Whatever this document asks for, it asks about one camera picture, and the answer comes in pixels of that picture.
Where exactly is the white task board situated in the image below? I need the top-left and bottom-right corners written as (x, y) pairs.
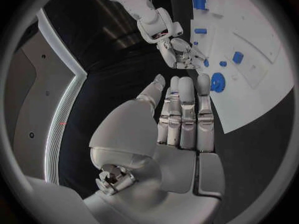
top-left (189, 0), bottom-right (296, 134)

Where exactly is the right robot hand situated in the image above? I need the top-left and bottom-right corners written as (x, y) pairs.
top-left (155, 37), bottom-right (209, 70)

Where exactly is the blue gear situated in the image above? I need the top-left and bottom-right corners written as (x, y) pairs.
top-left (209, 72), bottom-right (227, 93)

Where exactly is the large blue block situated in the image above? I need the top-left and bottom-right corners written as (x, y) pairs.
top-left (192, 0), bottom-right (209, 11)

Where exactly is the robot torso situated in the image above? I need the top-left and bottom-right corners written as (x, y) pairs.
top-left (3, 7), bottom-right (89, 186)

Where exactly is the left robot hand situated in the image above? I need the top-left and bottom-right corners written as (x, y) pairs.
top-left (83, 74), bottom-right (226, 224)

